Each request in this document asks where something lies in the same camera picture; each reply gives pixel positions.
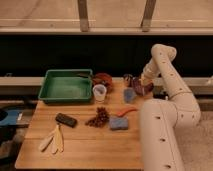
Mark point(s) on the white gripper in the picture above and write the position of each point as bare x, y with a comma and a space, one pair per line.
150, 71

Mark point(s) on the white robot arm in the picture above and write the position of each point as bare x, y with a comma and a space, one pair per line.
158, 118

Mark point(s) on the purple bowl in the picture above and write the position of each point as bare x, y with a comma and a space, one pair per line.
140, 89

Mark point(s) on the red-brown bowl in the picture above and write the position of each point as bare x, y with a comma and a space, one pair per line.
103, 78

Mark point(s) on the blue plastic cup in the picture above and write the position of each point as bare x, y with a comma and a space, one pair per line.
129, 95

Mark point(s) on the orange carrot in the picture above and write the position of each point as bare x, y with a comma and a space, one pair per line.
124, 111

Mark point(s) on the clear plastic cup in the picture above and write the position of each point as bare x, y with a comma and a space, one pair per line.
99, 92

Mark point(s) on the blue sponge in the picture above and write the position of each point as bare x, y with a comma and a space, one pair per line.
118, 123

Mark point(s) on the bunch of red grapes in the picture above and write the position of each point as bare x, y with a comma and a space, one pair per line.
101, 118

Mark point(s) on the green plastic tray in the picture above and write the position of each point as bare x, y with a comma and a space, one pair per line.
66, 86

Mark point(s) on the black rectangular block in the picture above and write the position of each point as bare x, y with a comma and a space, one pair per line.
65, 119

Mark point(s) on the blue object at left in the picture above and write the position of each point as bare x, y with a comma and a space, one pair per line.
11, 118

